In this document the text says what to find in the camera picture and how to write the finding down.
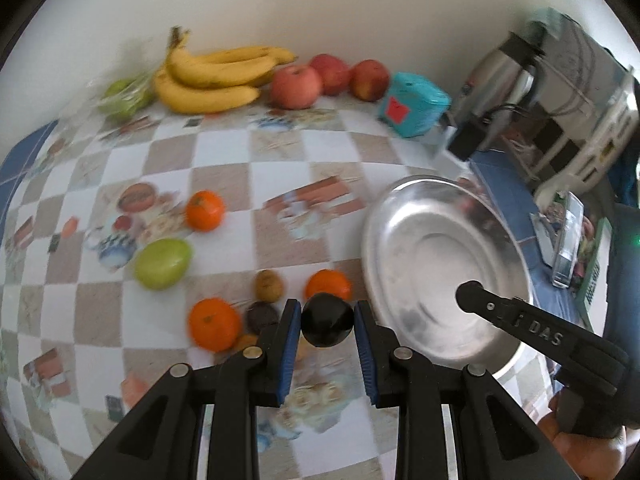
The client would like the bunch of yellow bananas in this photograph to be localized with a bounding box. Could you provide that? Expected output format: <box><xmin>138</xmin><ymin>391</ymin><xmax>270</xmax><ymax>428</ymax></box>
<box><xmin>152</xmin><ymin>26</ymin><xmax>300</xmax><ymax>115</ymax></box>

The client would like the glossy black round fruit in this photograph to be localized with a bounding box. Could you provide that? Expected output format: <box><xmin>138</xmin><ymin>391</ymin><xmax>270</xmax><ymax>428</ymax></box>
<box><xmin>301</xmin><ymin>292</ymin><xmax>355</xmax><ymax>348</ymax></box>

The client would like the grey striped cloth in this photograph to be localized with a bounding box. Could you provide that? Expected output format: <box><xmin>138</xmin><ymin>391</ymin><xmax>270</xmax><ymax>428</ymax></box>
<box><xmin>530</xmin><ymin>7</ymin><xmax>632</xmax><ymax>136</ymax></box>

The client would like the orange tangerine with stem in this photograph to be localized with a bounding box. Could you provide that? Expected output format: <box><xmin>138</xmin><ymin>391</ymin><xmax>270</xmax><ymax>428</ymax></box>
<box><xmin>186</xmin><ymin>190</ymin><xmax>225</xmax><ymax>232</ymax></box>

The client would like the teal box with red label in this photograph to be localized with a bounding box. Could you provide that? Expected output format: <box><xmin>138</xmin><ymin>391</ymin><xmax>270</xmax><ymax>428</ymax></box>
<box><xmin>376</xmin><ymin>71</ymin><xmax>453</xmax><ymax>138</ymax></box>

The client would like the pale red apple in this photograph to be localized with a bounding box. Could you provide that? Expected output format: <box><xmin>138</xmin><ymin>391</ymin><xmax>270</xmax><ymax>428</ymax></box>
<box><xmin>270</xmin><ymin>64</ymin><xmax>323</xmax><ymax>111</ymax></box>

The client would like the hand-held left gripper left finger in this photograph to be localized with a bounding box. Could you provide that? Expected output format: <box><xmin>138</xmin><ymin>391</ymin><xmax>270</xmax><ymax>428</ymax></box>
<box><xmin>72</xmin><ymin>299</ymin><xmax>304</xmax><ymax>480</ymax></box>

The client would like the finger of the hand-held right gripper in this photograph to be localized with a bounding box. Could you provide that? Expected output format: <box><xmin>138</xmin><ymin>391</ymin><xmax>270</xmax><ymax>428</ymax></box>
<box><xmin>455</xmin><ymin>280</ymin><xmax>592</xmax><ymax>362</ymax></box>

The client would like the green fruit in plastic bag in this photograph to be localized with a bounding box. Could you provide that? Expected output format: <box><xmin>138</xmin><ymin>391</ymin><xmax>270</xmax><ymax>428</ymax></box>
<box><xmin>97</xmin><ymin>77</ymin><xmax>156</xmax><ymax>122</ymax></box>

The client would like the green mango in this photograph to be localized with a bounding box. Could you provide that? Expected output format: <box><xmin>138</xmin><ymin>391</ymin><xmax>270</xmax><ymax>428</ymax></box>
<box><xmin>133</xmin><ymin>237</ymin><xmax>193</xmax><ymax>291</ymax></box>

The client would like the white plastic chair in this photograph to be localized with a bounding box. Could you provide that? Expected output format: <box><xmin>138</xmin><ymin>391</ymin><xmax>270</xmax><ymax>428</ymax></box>
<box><xmin>530</xmin><ymin>67</ymin><xmax>640</xmax><ymax>196</ymax></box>

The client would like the checkered printed tablecloth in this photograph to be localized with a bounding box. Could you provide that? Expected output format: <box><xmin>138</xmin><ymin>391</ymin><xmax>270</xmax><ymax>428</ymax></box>
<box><xmin>0</xmin><ymin>95</ymin><xmax>566</xmax><ymax>480</ymax></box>

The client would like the dark brown round fruit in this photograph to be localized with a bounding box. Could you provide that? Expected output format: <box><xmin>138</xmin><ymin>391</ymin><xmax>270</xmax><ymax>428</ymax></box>
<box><xmin>245</xmin><ymin>301</ymin><xmax>281</xmax><ymax>336</ymax></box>

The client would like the person's right hand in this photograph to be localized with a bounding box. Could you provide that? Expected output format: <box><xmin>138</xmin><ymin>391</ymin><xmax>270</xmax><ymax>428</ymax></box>
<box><xmin>536</xmin><ymin>394</ymin><xmax>627</xmax><ymax>480</ymax></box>

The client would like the black power adapter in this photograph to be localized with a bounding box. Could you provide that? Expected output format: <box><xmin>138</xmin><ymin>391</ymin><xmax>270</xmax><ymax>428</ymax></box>
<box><xmin>446</xmin><ymin>120</ymin><xmax>493</xmax><ymax>161</ymax></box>

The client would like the olive brown round fruit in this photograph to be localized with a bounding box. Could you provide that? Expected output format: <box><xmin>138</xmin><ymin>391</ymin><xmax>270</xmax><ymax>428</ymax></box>
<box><xmin>255</xmin><ymin>269</ymin><xmax>284</xmax><ymax>303</ymax></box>

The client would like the steel kettle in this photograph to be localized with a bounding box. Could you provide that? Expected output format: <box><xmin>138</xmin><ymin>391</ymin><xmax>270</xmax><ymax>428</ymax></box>
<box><xmin>452</xmin><ymin>30</ymin><xmax>546</xmax><ymax>133</ymax></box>

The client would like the clear plastic container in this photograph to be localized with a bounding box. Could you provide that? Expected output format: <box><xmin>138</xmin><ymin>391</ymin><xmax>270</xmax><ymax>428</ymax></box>
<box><xmin>550</xmin><ymin>192</ymin><xmax>586</xmax><ymax>288</ymax></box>

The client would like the round steel plate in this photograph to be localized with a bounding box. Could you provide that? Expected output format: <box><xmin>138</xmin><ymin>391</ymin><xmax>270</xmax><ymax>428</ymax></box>
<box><xmin>361</xmin><ymin>175</ymin><xmax>535</xmax><ymax>378</ymax></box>

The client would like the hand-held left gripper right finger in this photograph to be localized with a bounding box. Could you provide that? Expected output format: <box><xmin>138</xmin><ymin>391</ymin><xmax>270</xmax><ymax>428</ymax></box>
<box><xmin>353</xmin><ymin>300</ymin><xmax>581</xmax><ymax>480</ymax></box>

